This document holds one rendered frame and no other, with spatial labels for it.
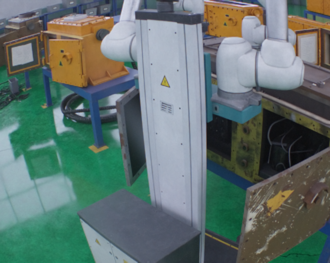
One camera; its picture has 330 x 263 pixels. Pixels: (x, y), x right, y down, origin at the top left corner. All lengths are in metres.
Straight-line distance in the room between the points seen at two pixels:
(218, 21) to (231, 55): 4.49
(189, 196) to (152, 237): 0.29
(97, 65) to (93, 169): 1.19
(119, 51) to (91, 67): 2.38
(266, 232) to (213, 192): 1.87
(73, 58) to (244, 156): 2.44
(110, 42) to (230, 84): 0.70
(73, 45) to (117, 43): 2.24
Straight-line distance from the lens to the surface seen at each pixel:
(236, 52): 1.49
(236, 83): 1.53
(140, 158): 2.45
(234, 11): 5.70
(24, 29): 6.90
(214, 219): 3.09
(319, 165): 1.62
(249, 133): 2.24
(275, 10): 1.50
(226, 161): 2.49
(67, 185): 3.69
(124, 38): 1.91
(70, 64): 4.25
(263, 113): 2.12
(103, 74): 4.39
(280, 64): 1.47
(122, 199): 1.97
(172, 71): 1.59
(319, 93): 1.90
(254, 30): 1.79
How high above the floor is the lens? 2.01
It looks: 26 degrees down
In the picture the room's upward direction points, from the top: 3 degrees counter-clockwise
